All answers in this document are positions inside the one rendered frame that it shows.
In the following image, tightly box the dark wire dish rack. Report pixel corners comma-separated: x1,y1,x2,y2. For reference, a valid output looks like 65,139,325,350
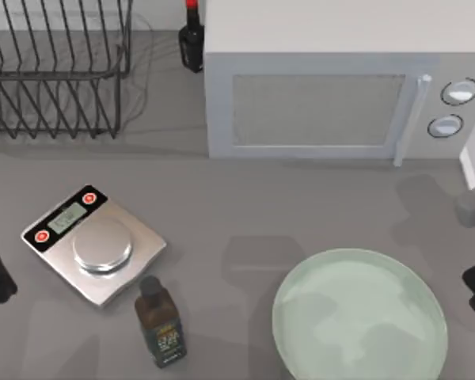
0,0,134,140

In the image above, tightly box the black bottle with red cap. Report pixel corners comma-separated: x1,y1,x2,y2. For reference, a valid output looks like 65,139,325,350
177,0,206,74

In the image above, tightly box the small microwave knob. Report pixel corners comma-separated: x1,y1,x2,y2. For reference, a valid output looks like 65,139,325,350
427,113,465,139

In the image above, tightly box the silver kitchen scale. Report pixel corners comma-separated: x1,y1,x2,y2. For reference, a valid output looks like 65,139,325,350
20,183,169,307

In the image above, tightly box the large microwave knob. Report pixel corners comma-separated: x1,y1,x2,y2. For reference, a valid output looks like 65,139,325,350
440,77,475,107

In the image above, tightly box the pale microwave door handle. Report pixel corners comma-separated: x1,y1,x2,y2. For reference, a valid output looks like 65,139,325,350
393,74,433,168

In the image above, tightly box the brown bottle with dark label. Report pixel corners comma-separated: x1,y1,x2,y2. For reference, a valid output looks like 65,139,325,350
134,275,188,371

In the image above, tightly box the pale green plate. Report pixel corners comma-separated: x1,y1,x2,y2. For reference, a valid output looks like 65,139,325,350
272,247,450,380

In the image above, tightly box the pale microwave oven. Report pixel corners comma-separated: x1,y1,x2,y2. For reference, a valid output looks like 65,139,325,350
203,0,475,168

